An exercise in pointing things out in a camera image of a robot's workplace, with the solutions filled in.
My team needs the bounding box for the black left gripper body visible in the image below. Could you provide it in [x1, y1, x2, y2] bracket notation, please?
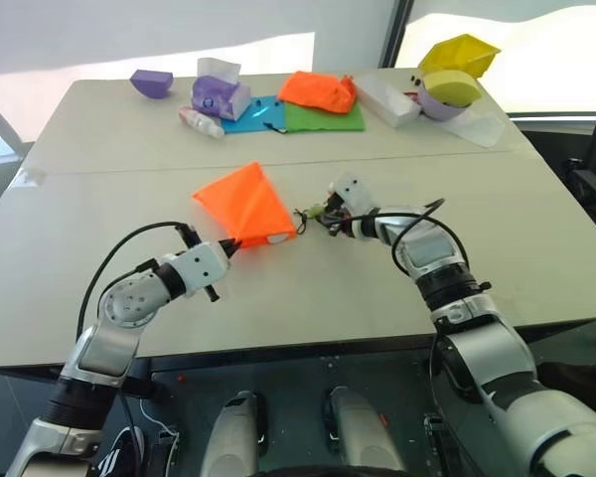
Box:
[175, 223, 222, 303]

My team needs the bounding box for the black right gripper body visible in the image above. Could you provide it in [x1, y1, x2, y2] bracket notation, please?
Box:
[326, 191, 360, 239]

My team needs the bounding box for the black cord with green toggle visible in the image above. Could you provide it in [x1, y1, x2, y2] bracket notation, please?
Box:
[291, 202, 332, 236]

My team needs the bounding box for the orange drawstring pouch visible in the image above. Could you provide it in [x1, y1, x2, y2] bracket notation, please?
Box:
[191, 160, 299, 250]

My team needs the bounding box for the green cloth pouch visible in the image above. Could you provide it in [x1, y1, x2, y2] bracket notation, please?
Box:
[283, 100, 367, 134]

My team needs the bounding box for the crumpled orange pouch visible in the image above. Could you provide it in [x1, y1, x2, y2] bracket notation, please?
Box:
[277, 71, 358, 116]

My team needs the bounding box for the small clear bottle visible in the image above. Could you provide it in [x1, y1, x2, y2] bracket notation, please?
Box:
[178, 104, 226, 140]

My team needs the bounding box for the white rectangular box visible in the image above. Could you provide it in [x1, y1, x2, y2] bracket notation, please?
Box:
[361, 69, 423, 130]

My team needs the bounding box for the light purple bowl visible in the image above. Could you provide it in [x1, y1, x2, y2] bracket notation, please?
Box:
[418, 83, 483, 122]

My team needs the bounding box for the purple tissue pack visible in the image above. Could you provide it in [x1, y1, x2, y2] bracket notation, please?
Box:
[190, 56, 254, 122]

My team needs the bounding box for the dark purple bowl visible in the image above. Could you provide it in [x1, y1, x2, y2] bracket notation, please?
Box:
[129, 69, 175, 101]

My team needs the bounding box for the yellow sponge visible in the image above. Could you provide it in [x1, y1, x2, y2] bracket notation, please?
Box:
[422, 69, 485, 108]

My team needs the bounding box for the clear plastic bag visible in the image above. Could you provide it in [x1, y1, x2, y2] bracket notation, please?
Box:
[445, 107, 508, 149]

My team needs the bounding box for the black window pillar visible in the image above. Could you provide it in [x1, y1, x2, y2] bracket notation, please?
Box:
[376, 0, 415, 70]

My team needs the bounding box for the silver left robot leg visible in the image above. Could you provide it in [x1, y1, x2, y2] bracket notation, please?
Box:
[212, 390, 260, 477]

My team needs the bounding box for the silver robot leg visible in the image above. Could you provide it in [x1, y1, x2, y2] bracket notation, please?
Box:
[212, 390, 260, 477]
[324, 386, 407, 477]

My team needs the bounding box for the yellow plastic bin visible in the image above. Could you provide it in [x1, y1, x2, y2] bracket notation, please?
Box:
[417, 33, 503, 80]

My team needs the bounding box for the silver right robot leg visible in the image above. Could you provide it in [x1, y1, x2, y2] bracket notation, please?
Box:
[324, 386, 407, 477]

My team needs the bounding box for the black and white shoe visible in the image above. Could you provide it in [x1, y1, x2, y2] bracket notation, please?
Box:
[95, 425, 146, 477]

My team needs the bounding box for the black chair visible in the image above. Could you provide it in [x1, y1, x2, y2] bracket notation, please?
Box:
[564, 74, 596, 240]

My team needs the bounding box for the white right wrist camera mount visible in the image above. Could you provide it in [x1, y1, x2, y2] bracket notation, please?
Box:
[329, 171, 379, 222]

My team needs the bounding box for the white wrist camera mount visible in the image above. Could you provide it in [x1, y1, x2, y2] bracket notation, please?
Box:
[170, 241, 230, 300]
[329, 171, 379, 222]

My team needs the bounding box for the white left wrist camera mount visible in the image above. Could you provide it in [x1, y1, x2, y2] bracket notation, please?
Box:
[170, 241, 230, 300]

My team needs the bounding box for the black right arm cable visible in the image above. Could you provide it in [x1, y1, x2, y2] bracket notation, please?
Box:
[350, 197, 473, 279]

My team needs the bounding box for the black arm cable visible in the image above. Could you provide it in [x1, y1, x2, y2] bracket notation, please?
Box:
[350, 197, 473, 279]
[76, 221, 186, 344]

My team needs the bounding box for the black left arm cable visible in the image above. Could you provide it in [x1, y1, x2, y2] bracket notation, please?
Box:
[76, 221, 186, 344]

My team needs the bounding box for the white floor cable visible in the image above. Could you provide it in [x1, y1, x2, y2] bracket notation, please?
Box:
[137, 396, 181, 451]

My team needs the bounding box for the grey metal frame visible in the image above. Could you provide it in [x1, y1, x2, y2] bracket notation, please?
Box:
[0, 88, 37, 166]

